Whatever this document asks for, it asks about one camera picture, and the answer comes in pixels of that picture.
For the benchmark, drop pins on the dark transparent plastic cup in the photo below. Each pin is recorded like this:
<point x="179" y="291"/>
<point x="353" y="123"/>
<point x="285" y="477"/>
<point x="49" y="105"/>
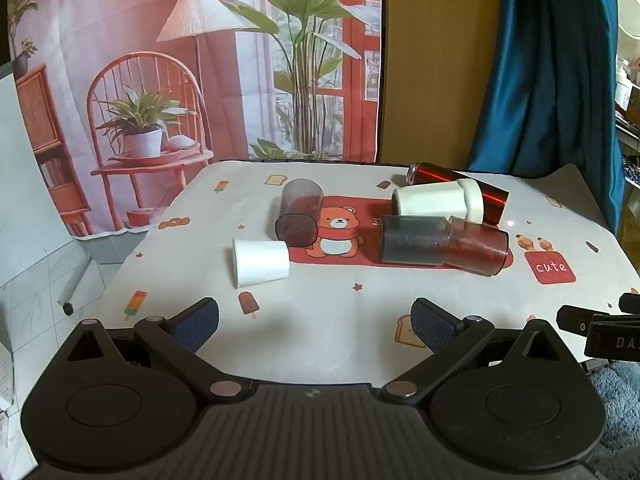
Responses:
<point x="412" y="240"/>

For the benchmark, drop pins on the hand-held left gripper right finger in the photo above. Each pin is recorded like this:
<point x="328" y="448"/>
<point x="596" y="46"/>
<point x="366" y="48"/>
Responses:
<point x="434" y="324"/>

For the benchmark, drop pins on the white board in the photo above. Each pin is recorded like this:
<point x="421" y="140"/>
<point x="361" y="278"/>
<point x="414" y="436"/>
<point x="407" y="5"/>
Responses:
<point x="20" y="170"/>

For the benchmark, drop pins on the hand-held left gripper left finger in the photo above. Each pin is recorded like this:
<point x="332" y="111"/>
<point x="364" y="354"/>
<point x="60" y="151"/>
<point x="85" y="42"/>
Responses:
<point x="196" y="324"/>

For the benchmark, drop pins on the white metal leg with wheel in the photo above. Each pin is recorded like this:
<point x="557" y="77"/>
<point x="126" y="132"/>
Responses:
<point x="74" y="285"/>

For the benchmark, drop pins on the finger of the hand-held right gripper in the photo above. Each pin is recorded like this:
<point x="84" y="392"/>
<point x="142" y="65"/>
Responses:
<point x="575" y="321"/>

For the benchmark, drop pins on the grey fluffy rug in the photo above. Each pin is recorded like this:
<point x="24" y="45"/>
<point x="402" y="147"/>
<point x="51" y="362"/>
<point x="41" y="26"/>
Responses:
<point x="617" y="410"/>

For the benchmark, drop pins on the printed wall tapestry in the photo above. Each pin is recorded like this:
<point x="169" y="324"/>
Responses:
<point x="200" y="60"/>

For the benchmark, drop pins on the bear printed table cloth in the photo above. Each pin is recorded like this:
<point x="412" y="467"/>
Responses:
<point x="350" y="300"/>

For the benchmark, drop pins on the blue curtain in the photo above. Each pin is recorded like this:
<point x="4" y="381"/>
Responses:
<point x="545" y="75"/>

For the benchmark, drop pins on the wooden cabinet panel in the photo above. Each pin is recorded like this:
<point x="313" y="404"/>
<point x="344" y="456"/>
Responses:
<point x="437" y="60"/>

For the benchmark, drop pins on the red metallic tumbler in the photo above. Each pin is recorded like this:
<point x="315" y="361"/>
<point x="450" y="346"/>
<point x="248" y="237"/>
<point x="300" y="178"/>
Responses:
<point x="440" y="174"/>

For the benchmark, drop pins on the white cup with lid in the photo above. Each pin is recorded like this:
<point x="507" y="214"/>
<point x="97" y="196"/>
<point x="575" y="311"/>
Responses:
<point x="435" y="200"/>

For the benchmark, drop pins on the cluttered shelf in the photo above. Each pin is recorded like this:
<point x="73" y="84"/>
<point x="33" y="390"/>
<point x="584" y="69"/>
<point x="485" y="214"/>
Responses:
<point x="629" y="125"/>

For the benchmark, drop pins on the red transparent plastic cup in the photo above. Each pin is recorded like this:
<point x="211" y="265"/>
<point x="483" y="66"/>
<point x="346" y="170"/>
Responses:
<point x="477" y="247"/>

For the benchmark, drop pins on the white paper cup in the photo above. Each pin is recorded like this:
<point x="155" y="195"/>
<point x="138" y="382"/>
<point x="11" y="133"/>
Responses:
<point x="261" y="262"/>

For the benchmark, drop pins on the smoky transparent plastic cup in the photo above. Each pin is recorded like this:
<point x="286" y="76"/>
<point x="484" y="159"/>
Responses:
<point x="299" y="210"/>

